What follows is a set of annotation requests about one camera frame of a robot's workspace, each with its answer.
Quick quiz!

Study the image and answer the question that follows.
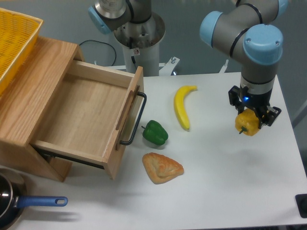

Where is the yellow banana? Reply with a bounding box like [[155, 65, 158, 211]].
[[173, 85, 197, 131]]

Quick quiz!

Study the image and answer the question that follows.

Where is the triangular pastry bread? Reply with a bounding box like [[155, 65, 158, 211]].
[[142, 152, 184, 184]]

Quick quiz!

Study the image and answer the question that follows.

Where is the black pan blue handle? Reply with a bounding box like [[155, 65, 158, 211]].
[[0, 168, 68, 230]]

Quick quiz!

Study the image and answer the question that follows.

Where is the wooden drawer cabinet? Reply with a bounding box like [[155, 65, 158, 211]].
[[0, 36, 84, 182]]

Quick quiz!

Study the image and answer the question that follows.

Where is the black drawer handle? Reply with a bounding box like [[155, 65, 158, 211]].
[[119, 92, 147, 146]]

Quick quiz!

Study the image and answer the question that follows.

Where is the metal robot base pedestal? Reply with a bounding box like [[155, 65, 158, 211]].
[[114, 12, 180, 77]]

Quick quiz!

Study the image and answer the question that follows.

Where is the black cable on floor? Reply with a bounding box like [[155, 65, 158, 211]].
[[78, 39, 117, 67]]

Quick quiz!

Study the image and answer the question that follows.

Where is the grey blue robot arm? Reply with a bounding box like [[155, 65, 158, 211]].
[[88, 0, 288, 128]]

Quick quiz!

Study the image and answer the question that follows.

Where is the black corner table device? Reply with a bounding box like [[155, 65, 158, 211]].
[[295, 194, 307, 219]]

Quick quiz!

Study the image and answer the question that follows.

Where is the yellow plastic basket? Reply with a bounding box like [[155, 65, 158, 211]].
[[0, 8, 44, 93]]

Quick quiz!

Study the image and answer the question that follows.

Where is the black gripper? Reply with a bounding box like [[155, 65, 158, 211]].
[[228, 82, 282, 129]]

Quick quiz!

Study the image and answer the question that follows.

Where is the green bell pepper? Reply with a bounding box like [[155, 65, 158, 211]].
[[142, 120, 168, 146]]

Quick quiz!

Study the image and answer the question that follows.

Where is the open wooden top drawer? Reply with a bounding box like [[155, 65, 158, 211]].
[[31, 60, 144, 179]]

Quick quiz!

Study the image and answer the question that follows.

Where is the yellow bell pepper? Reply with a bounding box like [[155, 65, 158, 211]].
[[235, 108, 260, 136]]

